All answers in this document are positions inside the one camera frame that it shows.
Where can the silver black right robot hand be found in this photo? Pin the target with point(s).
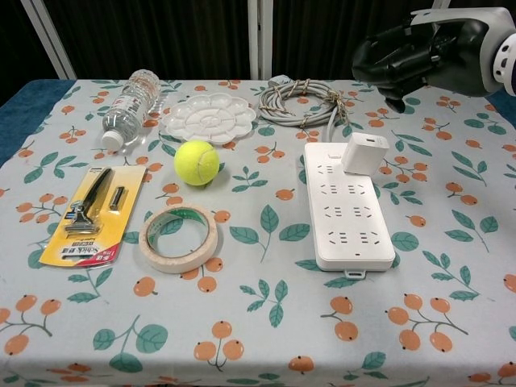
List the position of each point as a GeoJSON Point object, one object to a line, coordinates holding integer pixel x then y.
{"type": "Point", "coordinates": [451, 52]}

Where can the small white plug adapter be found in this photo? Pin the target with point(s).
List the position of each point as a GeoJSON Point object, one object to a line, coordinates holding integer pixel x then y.
{"type": "Point", "coordinates": [364, 155]}

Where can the white power strip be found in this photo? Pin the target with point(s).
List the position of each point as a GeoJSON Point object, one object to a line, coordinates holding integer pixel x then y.
{"type": "Point", "coordinates": [346, 217]}

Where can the floral grey tablecloth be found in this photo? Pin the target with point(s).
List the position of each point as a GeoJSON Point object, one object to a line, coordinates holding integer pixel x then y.
{"type": "Point", "coordinates": [262, 322]}

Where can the white flower-shaped paint palette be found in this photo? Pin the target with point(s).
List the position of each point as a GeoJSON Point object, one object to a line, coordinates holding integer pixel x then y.
{"type": "Point", "coordinates": [207, 119]}

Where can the yellow tennis ball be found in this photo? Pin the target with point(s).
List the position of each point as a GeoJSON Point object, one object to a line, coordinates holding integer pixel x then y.
{"type": "Point", "coordinates": [196, 163]}

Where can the clear plastic water bottle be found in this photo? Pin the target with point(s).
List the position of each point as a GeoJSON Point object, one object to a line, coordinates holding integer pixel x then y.
{"type": "Point", "coordinates": [129, 109]}

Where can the beige tape roll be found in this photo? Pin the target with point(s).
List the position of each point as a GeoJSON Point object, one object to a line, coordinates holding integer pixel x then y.
{"type": "Point", "coordinates": [177, 264]}

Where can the razor in yellow blister pack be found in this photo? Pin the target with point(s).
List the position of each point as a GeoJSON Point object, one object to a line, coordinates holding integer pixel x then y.
{"type": "Point", "coordinates": [96, 225]}

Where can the grey metal frame post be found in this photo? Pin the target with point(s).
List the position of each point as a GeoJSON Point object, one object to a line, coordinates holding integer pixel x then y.
{"type": "Point", "coordinates": [441, 4]}
{"type": "Point", "coordinates": [54, 40]}
{"type": "Point", "coordinates": [260, 40]}

